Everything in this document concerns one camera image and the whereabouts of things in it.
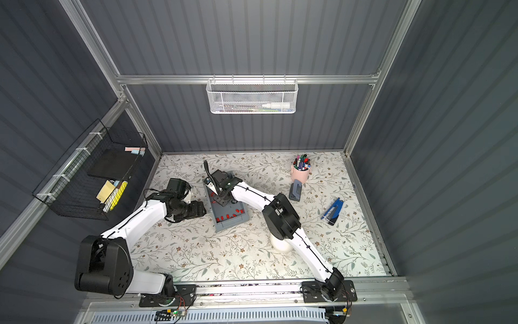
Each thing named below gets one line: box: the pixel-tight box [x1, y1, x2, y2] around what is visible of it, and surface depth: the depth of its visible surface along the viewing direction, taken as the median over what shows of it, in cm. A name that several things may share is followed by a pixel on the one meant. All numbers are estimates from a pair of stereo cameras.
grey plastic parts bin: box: [202, 180, 251, 233], surface depth 91 cm
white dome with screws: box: [269, 233, 293, 253], surface depth 80 cm
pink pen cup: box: [290, 153, 312, 184], surface depth 101 cm
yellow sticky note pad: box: [95, 179, 117, 204], surface depth 70 cm
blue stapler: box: [321, 197, 344, 227], surface depth 96 cm
